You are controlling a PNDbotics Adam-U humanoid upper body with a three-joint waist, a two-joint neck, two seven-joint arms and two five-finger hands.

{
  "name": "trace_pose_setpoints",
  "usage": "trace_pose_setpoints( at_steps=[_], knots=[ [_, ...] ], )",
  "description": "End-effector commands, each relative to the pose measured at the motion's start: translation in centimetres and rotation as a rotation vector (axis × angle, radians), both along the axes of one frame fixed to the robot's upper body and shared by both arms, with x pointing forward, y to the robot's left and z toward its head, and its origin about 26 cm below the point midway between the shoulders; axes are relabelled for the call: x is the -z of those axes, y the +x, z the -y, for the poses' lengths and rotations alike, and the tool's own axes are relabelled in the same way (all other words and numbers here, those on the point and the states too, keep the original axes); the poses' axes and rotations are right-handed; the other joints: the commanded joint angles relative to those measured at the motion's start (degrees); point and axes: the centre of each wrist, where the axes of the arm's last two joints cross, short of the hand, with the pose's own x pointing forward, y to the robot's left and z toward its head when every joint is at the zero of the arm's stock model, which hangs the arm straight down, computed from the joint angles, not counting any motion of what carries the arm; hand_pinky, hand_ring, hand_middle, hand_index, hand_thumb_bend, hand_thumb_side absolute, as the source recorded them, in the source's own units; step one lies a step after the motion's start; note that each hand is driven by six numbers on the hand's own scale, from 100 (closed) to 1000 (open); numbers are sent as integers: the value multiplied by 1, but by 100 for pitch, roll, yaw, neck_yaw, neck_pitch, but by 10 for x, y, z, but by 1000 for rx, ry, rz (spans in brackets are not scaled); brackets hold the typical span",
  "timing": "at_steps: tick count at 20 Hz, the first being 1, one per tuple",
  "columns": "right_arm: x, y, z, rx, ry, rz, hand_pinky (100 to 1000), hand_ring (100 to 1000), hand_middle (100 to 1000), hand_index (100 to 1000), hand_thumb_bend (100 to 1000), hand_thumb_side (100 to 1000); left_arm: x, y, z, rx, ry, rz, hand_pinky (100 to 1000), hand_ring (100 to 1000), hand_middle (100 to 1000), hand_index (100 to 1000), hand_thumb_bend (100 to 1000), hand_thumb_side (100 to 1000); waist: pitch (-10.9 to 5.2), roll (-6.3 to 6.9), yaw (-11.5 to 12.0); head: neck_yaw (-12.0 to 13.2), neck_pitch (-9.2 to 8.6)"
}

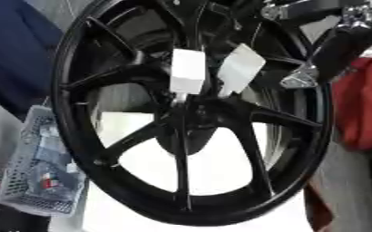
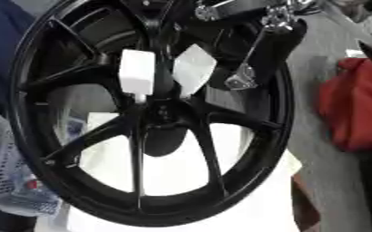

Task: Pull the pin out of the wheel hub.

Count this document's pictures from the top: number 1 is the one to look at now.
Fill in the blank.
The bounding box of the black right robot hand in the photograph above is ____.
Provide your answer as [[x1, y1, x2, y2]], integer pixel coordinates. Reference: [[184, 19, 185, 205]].
[[279, 17, 372, 90]]

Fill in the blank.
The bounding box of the white pin with slanted head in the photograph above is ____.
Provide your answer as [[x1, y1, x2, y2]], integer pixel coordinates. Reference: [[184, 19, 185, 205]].
[[216, 43, 269, 99]]

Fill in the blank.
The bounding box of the white pin with square head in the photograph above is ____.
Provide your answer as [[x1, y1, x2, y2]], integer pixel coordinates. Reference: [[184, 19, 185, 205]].
[[168, 48, 209, 104]]

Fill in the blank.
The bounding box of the black spoked wheel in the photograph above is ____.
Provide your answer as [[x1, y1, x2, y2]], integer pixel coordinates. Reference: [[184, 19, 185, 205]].
[[49, 0, 336, 227]]

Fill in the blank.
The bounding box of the red fabric item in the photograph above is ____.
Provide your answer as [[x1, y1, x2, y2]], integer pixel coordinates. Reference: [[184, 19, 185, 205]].
[[330, 56, 372, 152]]

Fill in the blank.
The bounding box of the person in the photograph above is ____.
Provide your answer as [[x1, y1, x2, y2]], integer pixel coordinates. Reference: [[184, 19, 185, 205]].
[[0, 0, 65, 121]]

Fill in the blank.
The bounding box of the white plastic mesh basket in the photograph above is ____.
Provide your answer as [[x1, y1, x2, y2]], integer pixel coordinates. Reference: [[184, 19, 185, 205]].
[[0, 104, 90, 218]]

